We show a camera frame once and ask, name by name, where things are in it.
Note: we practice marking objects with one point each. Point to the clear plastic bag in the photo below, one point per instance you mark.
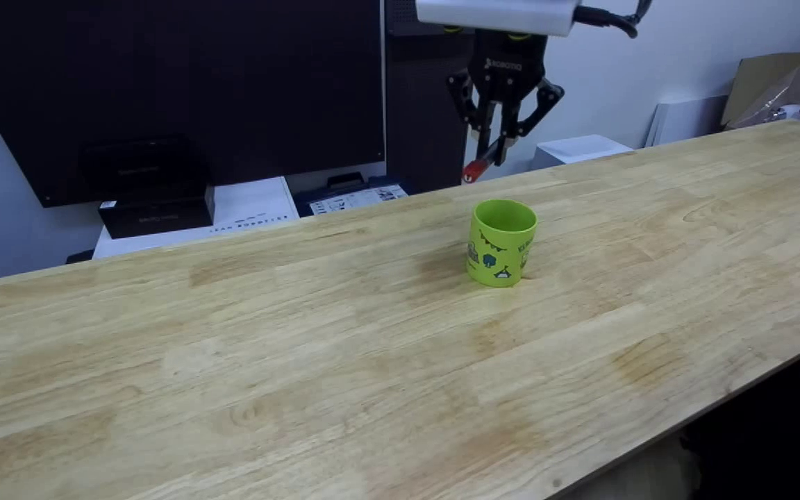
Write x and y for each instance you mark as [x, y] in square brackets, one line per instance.
[792, 97]

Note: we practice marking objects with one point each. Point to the black marker with red cap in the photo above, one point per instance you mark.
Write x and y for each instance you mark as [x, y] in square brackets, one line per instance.
[475, 169]

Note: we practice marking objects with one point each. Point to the black case with printed sheet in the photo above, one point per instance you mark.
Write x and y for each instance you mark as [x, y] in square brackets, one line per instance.
[355, 198]

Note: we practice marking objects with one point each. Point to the small white box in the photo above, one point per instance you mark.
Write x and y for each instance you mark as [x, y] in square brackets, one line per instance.
[577, 149]

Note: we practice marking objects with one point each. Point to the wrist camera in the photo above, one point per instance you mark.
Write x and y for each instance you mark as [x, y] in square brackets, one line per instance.
[497, 15]

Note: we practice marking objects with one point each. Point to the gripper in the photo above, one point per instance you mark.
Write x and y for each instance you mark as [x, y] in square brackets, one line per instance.
[507, 66]

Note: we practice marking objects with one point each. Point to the dark perforated panel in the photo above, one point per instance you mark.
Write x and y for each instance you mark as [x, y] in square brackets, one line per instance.
[421, 111]

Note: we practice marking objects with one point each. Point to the large black screen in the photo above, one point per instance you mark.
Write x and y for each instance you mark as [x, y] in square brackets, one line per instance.
[164, 83]

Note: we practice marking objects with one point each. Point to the white board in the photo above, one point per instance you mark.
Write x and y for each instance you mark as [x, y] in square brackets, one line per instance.
[685, 121]

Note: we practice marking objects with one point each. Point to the cardboard sheet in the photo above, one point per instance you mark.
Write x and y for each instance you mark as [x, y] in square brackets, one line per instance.
[764, 73]

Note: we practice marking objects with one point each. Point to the green printed mug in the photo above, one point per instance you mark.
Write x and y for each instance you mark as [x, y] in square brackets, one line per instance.
[501, 250]

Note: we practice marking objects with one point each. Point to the flat white box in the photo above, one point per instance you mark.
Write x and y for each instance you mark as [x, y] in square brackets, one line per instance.
[254, 205]

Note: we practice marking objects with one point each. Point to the black box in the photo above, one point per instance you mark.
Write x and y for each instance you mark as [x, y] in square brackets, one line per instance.
[157, 212]

